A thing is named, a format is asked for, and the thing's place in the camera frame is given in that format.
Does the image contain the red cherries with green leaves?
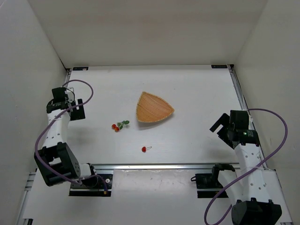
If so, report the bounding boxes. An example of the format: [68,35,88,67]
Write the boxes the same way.
[111,120,130,132]

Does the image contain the single red cherry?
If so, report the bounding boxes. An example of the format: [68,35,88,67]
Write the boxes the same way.
[142,146,152,152]

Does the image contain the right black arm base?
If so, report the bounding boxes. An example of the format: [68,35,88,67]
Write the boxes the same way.
[190,173,223,199]

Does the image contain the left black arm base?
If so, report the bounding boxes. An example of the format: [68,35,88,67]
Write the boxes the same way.
[69,170,113,197]

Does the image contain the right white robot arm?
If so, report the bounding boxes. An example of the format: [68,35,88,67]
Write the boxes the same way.
[210,110,282,225]

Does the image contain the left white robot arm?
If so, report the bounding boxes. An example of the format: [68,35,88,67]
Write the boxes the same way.
[34,87,95,187]

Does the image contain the woven bamboo fruit basket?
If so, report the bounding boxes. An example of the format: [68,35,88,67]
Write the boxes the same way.
[136,91,174,123]

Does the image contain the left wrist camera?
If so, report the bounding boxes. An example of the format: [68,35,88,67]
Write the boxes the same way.
[65,88,75,101]

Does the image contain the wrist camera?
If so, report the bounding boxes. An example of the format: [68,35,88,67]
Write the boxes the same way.
[246,109,255,130]
[65,88,75,101]

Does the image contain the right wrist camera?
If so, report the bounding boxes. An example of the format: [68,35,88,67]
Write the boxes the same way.
[246,109,255,130]

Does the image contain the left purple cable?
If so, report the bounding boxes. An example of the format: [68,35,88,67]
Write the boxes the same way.
[34,79,109,193]

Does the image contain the purple cable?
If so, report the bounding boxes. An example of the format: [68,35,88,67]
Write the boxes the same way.
[34,79,109,193]
[203,108,289,225]

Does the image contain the black corner bracket left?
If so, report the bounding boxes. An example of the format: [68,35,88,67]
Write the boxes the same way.
[72,67,89,71]

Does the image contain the black corner bracket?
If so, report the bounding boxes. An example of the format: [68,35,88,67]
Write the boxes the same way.
[211,65,227,69]
[72,67,89,71]

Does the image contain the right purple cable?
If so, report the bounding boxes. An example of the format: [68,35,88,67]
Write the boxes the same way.
[203,108,289,225]

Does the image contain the right aluminium frame rail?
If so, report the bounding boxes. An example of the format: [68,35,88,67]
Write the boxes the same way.
[228,64,293,223]

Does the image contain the aluminium frame rail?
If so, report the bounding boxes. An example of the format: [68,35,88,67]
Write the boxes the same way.
[228,64,293,223]
[15,68,72,225]
[90,163,242,171]

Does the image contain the black corner bracket right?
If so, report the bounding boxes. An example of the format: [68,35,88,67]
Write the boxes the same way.
[211,65,227,69]

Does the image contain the front aluminium frame rail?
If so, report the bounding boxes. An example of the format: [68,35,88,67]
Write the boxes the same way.
[90,163,242,171]

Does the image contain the left aluminium frame rail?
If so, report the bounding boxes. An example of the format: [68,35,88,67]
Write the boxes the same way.
[15,68,72,225]

